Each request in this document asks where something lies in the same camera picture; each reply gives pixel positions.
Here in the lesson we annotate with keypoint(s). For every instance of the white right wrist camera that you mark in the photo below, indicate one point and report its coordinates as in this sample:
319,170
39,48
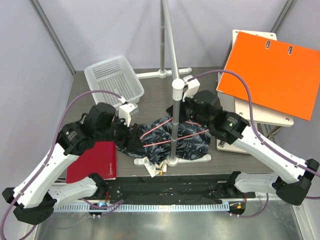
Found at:
191,87

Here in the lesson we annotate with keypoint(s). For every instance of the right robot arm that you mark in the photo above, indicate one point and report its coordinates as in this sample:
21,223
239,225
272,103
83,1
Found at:
292,176

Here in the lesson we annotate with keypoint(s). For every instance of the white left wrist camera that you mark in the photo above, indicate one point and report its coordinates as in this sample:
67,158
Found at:
126,110

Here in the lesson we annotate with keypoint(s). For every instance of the white paper price tag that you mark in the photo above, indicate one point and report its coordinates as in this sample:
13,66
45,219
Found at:
155,169

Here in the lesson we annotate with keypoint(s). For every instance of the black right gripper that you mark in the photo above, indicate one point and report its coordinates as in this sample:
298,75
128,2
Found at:
182,106

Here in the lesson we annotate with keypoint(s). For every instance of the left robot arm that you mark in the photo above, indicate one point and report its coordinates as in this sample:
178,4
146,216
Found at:
35,199

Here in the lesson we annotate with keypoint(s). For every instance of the orange binder folder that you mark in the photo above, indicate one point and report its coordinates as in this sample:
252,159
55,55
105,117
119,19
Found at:
280,76

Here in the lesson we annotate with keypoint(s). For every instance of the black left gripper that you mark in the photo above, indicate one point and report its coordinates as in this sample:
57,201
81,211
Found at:
129,138

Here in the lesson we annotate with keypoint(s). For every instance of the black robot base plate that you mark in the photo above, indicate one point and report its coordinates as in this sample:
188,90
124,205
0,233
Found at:
172,190

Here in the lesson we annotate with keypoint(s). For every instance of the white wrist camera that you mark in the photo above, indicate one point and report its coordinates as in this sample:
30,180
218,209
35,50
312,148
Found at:
126,110
191,87

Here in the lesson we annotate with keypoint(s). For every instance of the white perforated plastic basket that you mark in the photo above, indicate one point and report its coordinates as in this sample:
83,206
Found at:
115,75

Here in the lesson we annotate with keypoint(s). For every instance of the red notebook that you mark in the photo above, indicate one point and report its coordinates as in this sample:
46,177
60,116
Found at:
101,159

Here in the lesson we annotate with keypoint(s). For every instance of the white slotted cable duct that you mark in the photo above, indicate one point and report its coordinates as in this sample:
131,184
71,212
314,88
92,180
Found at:
80,207

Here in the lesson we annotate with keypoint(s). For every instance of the grey clothes rack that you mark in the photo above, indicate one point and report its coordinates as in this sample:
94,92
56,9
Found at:
167,40

